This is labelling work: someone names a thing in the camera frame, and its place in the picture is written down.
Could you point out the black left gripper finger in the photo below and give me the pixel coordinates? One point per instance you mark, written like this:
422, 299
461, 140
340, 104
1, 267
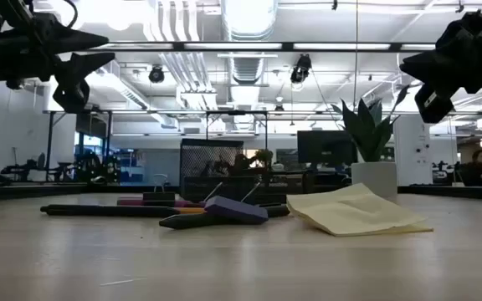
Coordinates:
80, 64
73, 41

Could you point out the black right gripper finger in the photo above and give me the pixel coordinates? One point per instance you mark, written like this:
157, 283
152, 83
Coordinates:
433, 67
460, 31

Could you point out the pink purple pen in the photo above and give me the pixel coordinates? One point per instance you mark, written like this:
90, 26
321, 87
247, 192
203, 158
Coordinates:
130, 202

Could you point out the black binder clip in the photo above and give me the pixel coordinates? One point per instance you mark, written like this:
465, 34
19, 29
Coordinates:
159, 196

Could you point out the yellow sticky note pad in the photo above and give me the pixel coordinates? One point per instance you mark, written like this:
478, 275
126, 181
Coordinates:
350, 213

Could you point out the orange pencil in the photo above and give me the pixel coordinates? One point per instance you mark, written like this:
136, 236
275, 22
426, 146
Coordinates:
191, 210

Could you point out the black workstation robot arm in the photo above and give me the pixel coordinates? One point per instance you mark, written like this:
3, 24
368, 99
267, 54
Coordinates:
23, 169

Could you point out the black mesh desk organizer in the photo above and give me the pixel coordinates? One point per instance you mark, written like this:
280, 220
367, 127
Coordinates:
207, 159

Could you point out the black ceiling spotlight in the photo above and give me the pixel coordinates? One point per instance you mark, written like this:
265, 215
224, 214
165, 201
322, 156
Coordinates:
156, 74
300, 70

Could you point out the green snake plant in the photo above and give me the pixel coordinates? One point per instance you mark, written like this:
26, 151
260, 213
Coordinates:
368, 134

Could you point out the person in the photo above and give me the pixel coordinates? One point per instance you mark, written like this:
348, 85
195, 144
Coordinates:
475, 171
240, 162

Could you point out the white plant pot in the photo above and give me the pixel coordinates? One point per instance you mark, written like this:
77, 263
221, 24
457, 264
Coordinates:
374, 177

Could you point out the black computer monitor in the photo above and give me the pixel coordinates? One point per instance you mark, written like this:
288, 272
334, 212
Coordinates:
324, 146

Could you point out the small green desk plant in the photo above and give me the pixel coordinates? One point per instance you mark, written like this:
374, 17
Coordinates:
263, 156

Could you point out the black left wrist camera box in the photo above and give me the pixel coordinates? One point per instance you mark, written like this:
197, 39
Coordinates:
71, 98

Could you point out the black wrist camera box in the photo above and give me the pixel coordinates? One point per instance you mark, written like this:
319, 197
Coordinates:
433, 104
71, 98

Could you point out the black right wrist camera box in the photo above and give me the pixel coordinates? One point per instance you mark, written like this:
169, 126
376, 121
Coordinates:
433, 104

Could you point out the black aluminium table frame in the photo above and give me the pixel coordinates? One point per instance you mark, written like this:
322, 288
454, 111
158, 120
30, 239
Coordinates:
36, 192

